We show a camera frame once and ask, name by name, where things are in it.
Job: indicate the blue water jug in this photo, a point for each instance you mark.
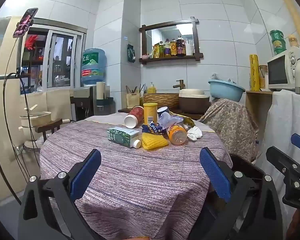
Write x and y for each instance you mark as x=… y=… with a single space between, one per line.
x=93 y=66

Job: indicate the wooden cabinet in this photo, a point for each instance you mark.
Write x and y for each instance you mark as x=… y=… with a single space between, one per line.
x=257 y=110

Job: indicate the cream saucepan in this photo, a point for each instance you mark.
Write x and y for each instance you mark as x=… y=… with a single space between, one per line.
x=27 y=130

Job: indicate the clear plastic bag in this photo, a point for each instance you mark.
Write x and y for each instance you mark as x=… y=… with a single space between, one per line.
x=216 y=77

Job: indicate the beige cover cloth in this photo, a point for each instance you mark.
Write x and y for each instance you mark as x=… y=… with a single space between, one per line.
x=57 y=105

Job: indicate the orange plastic bottle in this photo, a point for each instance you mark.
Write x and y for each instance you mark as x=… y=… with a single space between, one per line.
x=177 y=134

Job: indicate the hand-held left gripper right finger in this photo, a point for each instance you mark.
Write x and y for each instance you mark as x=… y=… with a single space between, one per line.
x=215 y=175

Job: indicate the dark wooden counter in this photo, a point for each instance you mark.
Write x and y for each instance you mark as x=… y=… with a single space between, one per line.
x=190 y=116

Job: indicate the yellow foam fruit net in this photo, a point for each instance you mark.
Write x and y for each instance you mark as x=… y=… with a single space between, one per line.
x=153 y=142

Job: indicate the teal wall holder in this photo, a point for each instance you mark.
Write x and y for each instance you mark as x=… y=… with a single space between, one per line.
x=106 y=101

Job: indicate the grey water dispenser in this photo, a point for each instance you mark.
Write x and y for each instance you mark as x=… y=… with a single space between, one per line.
x=82 y=102

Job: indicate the orange label bottle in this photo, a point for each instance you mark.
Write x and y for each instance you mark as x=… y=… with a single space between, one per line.
x=173 y=47

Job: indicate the bundle of chopsticks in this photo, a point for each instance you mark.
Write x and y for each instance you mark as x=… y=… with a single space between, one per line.
x=135 y=89

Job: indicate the striped purple tablecloth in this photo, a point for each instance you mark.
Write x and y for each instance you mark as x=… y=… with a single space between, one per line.
x=130 y=180

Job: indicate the sliding window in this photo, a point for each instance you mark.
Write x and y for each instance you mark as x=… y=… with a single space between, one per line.
x=62 y=62

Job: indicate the wicker pattern wash basin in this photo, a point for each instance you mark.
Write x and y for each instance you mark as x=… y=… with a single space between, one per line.
x=161 y=100

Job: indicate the grey metal pole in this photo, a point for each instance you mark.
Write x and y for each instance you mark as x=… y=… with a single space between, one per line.
x=0 y=77

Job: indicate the bronze faucet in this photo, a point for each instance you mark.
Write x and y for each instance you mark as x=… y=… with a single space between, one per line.
x=180 y=83

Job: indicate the dark soy sauce bottle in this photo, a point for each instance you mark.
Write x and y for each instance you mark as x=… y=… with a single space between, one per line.
x=180 y=46

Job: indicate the red paper cup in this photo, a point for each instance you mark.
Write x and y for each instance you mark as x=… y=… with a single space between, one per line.
x=134 y=116

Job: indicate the green cap oil bottle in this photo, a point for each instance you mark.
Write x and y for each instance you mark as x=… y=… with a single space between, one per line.
x=161 y=49

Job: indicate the crumpled white tissue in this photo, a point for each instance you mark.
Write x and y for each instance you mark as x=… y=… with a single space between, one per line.
x=194 y=133

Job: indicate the yellow seasoning packet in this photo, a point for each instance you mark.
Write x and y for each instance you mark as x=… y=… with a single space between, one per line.
x=155 y=52

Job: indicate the pink small ornament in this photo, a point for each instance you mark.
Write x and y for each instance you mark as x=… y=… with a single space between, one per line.
x=145 y=56

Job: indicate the cream microwave oven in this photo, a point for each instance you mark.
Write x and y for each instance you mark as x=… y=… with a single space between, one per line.
x=281 y=71

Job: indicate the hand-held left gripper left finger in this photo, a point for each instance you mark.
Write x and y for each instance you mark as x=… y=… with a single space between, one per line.
x=86 y=173

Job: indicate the white plastic bottle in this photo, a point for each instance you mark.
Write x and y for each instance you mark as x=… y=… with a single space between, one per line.
x=189 y=47

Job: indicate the purple label bottle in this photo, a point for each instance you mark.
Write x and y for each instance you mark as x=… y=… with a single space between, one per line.
x=167 y=48

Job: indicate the cream cooking pot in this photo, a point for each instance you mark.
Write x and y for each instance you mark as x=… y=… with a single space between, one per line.
x=36 y=118

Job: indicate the light blue plastic basin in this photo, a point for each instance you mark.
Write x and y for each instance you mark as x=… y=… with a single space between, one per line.
x=226 y=90

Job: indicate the brown rice cooker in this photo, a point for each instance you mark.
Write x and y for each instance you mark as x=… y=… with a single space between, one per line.
x=192 y=102

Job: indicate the white cover cloth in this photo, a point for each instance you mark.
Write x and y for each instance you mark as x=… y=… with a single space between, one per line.
x=285 y=125

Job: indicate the blue paper cup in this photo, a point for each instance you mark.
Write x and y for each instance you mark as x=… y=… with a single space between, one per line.
x=162 y=110

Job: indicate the yellow soap bottle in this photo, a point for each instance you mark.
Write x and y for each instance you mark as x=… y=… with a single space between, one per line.
x=151 y=89

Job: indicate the green hanging bag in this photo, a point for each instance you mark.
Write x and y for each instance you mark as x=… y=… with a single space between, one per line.
x=131 y=53

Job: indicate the dark wooden chair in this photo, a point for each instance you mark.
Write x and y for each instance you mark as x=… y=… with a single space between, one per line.
x=48 y=127

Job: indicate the yellow green snack bag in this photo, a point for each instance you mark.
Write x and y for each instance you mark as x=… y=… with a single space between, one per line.
x=183 y=120

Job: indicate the smartphone on mount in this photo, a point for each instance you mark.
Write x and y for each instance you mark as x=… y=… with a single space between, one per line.
x=25 y=22

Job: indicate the white paper cup tube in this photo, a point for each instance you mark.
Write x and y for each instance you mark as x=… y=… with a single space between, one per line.
x=100 y=90

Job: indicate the green milk carton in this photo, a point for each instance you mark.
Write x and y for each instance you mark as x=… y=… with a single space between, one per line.
x=123 y=136

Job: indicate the crumpled white plastic wrapper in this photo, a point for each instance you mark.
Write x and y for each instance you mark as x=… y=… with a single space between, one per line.
x=168 y=120

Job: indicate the yellow wrapped roll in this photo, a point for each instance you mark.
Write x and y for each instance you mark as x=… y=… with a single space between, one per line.
x=254 y=72

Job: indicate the black trash bin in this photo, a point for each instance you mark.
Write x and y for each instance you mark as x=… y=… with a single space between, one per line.
x=250 y=167

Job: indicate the wooden framed mirror shelf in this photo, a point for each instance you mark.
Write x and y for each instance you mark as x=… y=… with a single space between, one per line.
x=170 y=58

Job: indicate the glass jar wicker sleeve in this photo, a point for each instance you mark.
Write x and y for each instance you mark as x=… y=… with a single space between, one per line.
x=263 y=77

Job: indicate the beige utensil holder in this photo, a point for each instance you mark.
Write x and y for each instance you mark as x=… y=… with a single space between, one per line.
x=132 y=100

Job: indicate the yellow snack can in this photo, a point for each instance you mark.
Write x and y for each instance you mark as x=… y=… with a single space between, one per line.
x=150 y=113

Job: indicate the lilac cloth yellow trim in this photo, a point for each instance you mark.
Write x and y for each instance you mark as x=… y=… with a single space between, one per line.
x=110 y=118

